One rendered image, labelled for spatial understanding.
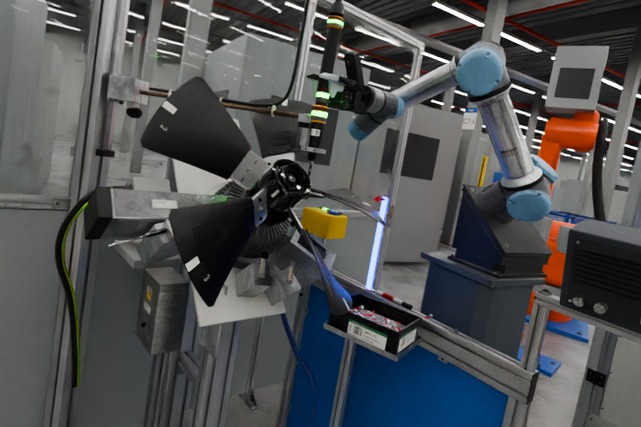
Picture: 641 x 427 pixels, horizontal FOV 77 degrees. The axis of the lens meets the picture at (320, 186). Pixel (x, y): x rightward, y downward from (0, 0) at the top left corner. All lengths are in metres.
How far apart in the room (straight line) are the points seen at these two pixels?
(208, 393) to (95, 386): 0.69
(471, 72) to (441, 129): 4.43
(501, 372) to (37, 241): 1.46
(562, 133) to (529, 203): 3.59
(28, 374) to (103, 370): 0.24
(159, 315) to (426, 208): 4.63
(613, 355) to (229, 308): 2.05
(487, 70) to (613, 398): 1.97
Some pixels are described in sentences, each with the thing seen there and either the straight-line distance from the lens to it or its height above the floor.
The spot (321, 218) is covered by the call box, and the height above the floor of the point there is 1.05.
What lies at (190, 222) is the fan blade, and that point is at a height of 1.12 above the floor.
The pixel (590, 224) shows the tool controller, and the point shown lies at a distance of 1.11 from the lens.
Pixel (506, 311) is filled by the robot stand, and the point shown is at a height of 0.89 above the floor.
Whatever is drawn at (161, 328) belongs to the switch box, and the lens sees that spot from 1.36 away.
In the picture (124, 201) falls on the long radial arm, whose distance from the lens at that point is 1.00.
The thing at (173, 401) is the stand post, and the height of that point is 0.41.
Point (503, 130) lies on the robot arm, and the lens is 1.25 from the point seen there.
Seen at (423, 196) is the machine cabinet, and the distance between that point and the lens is 5.52.
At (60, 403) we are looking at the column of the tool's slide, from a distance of 1.73.
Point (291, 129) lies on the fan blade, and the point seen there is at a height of 1.35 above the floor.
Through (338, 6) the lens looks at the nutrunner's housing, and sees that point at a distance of 1.18.
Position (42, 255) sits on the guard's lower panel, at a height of 0.80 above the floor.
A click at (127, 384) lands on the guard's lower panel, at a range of 1.97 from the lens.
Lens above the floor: 1.30
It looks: 5 degrees down
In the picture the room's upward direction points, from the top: 10 degrees clockwise
